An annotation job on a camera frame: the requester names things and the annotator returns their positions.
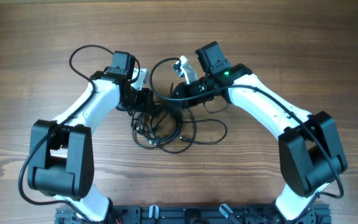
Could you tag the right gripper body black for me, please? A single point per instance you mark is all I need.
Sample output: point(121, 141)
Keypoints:
point(199, 86)

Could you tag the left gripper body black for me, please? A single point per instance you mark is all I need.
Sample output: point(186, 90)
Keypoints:
point(138, 101)

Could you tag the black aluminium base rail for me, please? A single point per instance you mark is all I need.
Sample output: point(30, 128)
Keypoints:
point(251, 213)

